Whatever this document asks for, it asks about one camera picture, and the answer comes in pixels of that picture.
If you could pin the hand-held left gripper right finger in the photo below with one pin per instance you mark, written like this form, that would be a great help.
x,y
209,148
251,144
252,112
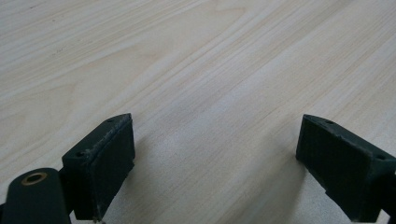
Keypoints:
x,y
345,161

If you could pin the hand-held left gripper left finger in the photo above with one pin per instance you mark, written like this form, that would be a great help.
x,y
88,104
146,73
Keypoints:
x,y
99,168

